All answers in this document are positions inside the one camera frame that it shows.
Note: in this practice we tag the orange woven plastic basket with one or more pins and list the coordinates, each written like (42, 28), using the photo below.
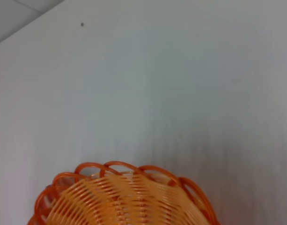
(124, 199)

